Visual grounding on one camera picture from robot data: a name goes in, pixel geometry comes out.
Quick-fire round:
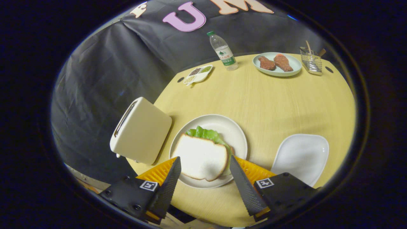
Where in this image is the white squarish plate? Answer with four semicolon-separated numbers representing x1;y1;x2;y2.
271;134;329;187

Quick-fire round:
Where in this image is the wire mesh utensil holder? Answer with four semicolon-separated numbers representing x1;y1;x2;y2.
300;47;323;75

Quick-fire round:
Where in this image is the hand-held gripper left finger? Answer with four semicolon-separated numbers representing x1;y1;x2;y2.
99;156;182;225

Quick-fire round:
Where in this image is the round beige plate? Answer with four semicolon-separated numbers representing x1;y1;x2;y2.
169;114;248;189

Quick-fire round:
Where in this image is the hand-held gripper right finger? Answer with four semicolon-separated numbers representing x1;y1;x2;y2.
229;156;320;222

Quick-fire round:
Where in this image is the black backdrop cloth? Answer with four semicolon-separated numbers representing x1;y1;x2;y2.
51;0;350;185

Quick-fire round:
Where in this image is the plain white bread slice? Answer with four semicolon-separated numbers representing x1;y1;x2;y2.
171;134;229;182

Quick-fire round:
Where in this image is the pale blue oval plate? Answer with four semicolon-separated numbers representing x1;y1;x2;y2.
252;52;302;77

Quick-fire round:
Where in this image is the dark brown meat piece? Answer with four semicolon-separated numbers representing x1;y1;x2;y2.
258;56;276;71

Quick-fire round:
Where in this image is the green lettuce leaf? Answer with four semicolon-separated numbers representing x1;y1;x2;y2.
186;126;233;174

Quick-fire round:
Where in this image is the brown meat piece, red edge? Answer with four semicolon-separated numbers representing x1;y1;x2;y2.
274;53;293;72

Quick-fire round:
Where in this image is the white divided seasoning dish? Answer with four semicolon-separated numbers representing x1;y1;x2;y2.
183;65;213;85

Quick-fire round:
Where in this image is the cream white toaster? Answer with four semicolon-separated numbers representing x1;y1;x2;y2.
110;97;172;165

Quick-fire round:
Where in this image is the clear water bottle, green cap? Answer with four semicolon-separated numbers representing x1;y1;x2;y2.
207;31;238;71

